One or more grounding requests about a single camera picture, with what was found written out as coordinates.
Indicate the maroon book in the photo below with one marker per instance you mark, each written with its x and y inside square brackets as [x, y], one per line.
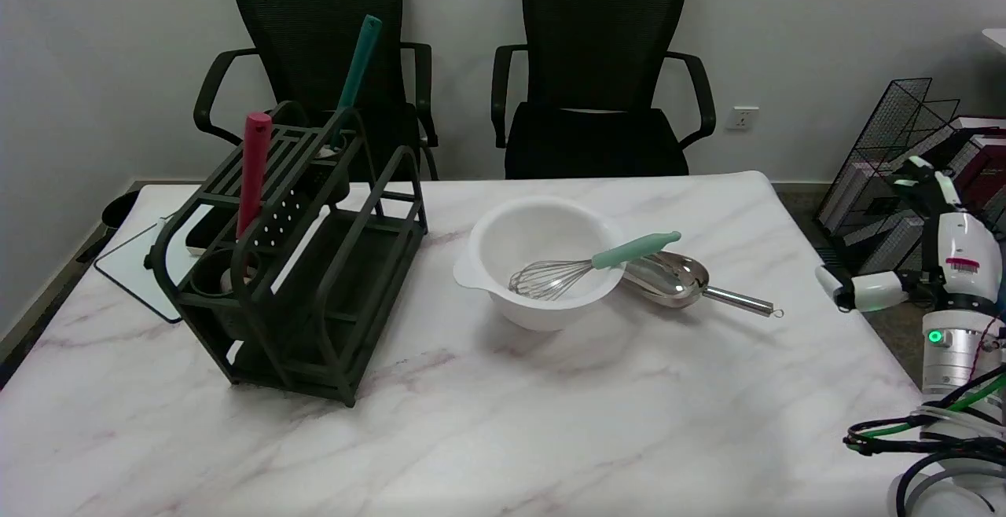
[986, 167]

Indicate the white plastic mixing bowl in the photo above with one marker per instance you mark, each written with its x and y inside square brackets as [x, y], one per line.
[534, 226]

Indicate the white board with black edge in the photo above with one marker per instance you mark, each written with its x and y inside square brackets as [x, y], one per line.
[134, 265]

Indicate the black floor bin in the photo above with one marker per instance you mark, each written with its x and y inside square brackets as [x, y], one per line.
[119, 209]

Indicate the black mesh office chair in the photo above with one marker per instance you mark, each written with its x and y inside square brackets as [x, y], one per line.
[314, 30]
[597, 69]

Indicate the white wall outlet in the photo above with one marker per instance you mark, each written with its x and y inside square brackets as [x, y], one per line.
[742, 118]

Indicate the dark green utensil rack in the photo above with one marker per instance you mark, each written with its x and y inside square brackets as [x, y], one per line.
[346, 297]

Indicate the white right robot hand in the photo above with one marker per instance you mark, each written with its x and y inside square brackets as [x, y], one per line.
[967, 254]

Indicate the white table corner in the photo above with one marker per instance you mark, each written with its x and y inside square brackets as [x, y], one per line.
[996, 38]

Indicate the stainless steel scoop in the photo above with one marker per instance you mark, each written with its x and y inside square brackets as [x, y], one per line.
[676, 277]

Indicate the white book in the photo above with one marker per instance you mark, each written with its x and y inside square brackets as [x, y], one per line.
[860, 187]

